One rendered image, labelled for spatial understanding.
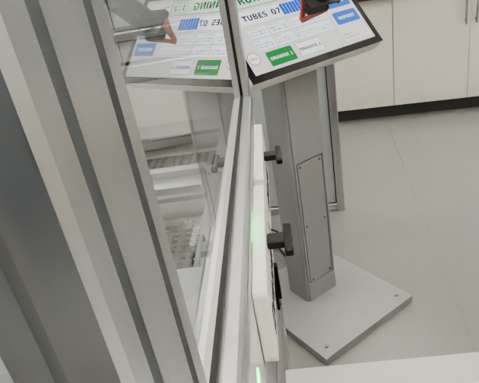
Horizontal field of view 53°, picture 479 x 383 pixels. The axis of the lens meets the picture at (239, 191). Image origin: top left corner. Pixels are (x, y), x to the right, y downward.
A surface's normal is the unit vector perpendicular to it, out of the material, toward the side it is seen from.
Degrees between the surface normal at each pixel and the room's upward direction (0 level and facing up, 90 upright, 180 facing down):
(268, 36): 50
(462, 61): 90
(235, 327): 0
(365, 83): 90
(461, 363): 0
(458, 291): 0
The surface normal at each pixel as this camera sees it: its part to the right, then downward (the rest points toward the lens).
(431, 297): -0.16, -0.88
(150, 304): 0.99, -0.13
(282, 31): 0.33, -0.36
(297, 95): 0.57, 0.28
